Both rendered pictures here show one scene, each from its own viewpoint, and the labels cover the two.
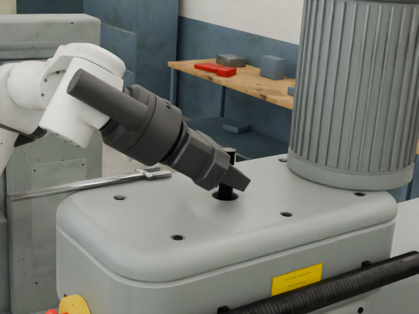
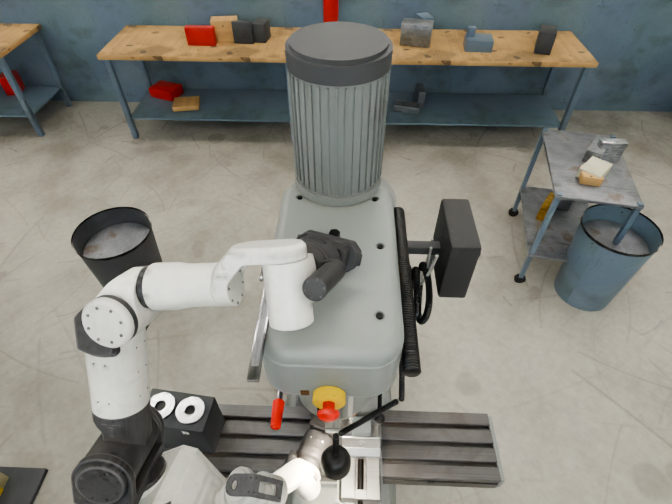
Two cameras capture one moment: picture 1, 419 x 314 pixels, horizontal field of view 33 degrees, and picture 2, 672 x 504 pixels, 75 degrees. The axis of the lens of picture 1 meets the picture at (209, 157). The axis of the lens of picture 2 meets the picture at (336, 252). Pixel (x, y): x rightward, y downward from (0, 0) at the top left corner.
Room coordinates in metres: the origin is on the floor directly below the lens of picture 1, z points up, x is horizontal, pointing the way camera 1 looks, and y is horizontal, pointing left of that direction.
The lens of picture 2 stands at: (0.56, 0.43, 2.52)
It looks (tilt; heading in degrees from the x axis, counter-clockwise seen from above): 46 degrees down; 309
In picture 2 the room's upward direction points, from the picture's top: straight up
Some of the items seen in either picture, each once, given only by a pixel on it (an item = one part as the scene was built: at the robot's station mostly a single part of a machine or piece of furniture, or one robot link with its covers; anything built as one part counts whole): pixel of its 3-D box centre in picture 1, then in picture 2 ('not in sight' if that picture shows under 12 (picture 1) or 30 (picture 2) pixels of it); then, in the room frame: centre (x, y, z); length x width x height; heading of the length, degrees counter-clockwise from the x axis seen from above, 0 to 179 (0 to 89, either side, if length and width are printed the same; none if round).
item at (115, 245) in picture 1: (229, 244); (334, 278); (0.94, -0.04, 1.81); 0.47 x 0.26 x 0.16; 127
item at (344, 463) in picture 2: not in sight; (335, 459); (0.78, 0.15, 1.44); 0.07 x 0.07 x 0.06
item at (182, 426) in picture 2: not in sight; (183, 420); (1.35, 0.28, 1.05); 0.22 x 0.12 x 0.20; 30
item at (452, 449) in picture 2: not in sight; (322, 443); (0.96, 0.00, 0.91); 1.24 x 0.23 x 0.08; 37
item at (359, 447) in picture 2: not in sight; (360, 447); (0.83, -0.03, 1.04); 0.12 x 0.06 x 0.04; 36
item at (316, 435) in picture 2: not in sight; (322, 431); (0.90, 0.06, 1.24); 0.13 x 0.12 x 0.10; 17
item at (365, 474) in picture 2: not in sight; (360, 443); (0.84, -0.05, 1.01); 0.35 x 0.15 x 0.11; 126
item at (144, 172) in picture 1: (92, 183); (263, 316); (0.93, 0.16, 1.89); 0.24 x 0.04 x 0.01; 127
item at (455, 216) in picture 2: not in sight; (455, 248); (0.84, -0.47, 1.62); 0.20 x 0.09 x 0.21; 127
